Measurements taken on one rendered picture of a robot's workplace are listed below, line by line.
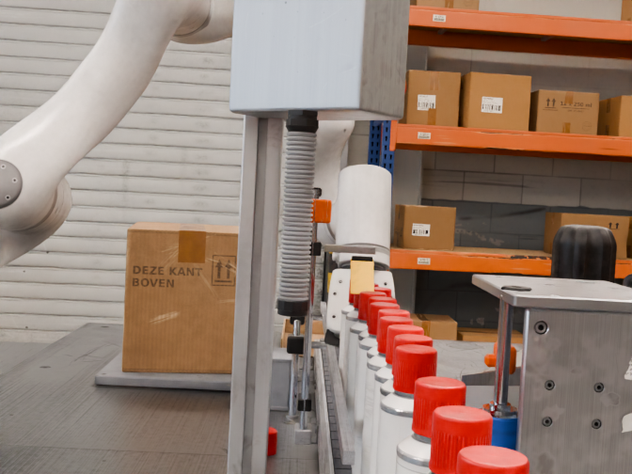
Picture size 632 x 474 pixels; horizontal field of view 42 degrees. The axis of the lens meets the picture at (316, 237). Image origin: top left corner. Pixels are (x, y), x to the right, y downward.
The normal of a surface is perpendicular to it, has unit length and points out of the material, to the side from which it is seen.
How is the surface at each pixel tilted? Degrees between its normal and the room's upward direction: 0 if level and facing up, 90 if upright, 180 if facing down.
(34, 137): 54
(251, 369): 90
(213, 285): 90
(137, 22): 113
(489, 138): 90
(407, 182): 90
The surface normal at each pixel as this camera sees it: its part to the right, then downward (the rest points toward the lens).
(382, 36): 0.83, 0.07
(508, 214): 0.07, 0.06
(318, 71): -0.56, 0.01
